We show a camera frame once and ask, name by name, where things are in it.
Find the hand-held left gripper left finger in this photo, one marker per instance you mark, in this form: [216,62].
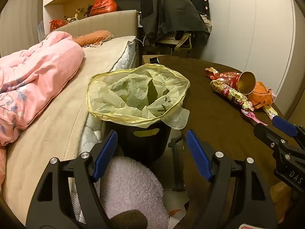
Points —
[104,155]

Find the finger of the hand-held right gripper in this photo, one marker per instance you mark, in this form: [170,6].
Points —
[284,124]
[268,134]

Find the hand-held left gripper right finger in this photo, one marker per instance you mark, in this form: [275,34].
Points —
[199,152]

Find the small yellow wrapper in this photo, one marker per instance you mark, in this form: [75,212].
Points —
[271,112]

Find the pink stick packet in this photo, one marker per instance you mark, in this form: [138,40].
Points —
[249,113]

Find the black trash bin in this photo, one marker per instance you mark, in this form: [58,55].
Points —
[140,145]

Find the red and gold paper cup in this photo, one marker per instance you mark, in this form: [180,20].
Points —
[246,82]

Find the yellow and red snack packet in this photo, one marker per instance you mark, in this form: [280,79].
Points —
[228,91]

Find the yellow bin liner bag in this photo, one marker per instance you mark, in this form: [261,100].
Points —
[112,95]

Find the red flowered snack wrapper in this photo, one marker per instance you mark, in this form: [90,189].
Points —
[221,76]

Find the person's left forearm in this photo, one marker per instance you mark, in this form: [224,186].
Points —
[129,219]

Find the bed with beige sheet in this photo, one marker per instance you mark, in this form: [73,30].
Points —
[59,128]

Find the white quilted mattress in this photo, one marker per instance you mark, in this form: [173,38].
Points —
[124,57]

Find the pink quilt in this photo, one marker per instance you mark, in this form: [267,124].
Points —
[40,76]

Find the cardboard box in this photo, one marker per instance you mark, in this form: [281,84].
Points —
[150,58]

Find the white wardrobe doors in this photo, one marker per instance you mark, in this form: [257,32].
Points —
[250,23]

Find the wooden chair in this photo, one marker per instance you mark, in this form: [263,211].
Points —
[177,40]

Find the orange pillow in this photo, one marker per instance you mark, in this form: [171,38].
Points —
[94,37]

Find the beige padded headboard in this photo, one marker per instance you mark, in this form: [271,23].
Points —
[102,22]

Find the small orange plastic bag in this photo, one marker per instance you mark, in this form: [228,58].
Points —
[57,25]

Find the chair with dark jacket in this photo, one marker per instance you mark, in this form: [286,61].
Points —
[169,12]

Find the large orange plastic bag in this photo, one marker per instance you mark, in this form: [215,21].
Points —
[103,6]

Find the black garment with pink spots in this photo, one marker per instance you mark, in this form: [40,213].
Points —
[199,1]

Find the white curtain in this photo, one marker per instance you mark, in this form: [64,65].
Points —
[19,19]

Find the black table leg frame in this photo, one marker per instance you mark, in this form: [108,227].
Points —
[177,162]

